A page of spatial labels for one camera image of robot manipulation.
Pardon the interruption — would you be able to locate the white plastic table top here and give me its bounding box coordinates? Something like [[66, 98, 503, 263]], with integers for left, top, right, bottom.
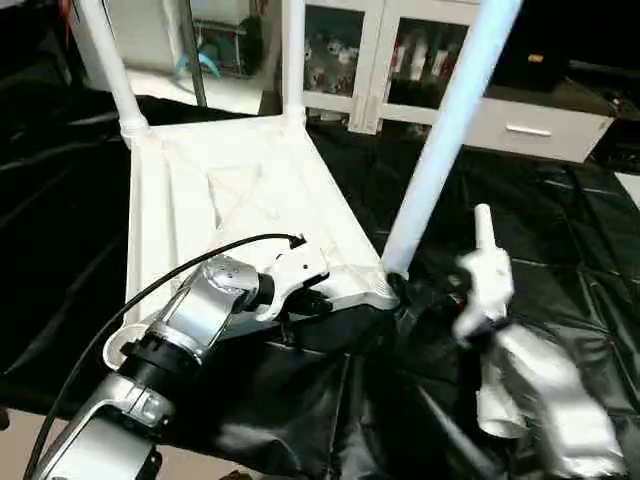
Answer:
[[105, 110, 403, 371]]

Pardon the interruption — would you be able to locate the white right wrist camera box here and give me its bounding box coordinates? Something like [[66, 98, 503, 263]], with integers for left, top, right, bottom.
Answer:
[[452, 248, 517, 343]]

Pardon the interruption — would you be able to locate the grey metal pole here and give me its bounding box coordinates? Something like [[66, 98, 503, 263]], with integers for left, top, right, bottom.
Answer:
[[180, 0, 207, 109]]

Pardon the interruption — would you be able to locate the black low cabinet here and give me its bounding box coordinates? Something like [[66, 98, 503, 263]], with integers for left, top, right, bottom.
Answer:
[[500, 0, 640, 121]]

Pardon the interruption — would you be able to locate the white drawer unit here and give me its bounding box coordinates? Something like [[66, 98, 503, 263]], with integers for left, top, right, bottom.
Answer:
[[462, 95, 617, 165]]

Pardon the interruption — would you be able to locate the white plastic table leg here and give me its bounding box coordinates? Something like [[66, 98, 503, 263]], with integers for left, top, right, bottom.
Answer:
[[75, 0, 151, 143], [282, 0, 308, 127], [380, 0, 524, 281], [472, 204, 527, 441]]

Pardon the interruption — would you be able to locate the light blue plastic object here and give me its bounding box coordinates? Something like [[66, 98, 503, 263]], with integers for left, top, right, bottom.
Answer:
[[176, 52, 225, 85]]

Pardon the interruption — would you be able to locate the black plastic mat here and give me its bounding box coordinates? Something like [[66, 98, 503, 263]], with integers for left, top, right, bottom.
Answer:
[[0, 80, 640, 480]]

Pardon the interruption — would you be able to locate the white glass-door cabinet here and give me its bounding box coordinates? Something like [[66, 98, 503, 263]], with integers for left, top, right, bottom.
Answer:
[[280, 0, 483, 137]]

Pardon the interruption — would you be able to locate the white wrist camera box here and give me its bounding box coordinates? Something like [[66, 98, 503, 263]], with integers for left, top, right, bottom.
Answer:
[[452, 248, 517, 343], [255, 242, 331, 323]]

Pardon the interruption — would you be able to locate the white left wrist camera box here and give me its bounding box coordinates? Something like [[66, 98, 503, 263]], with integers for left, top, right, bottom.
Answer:
[[255, 242, 331, 323]]

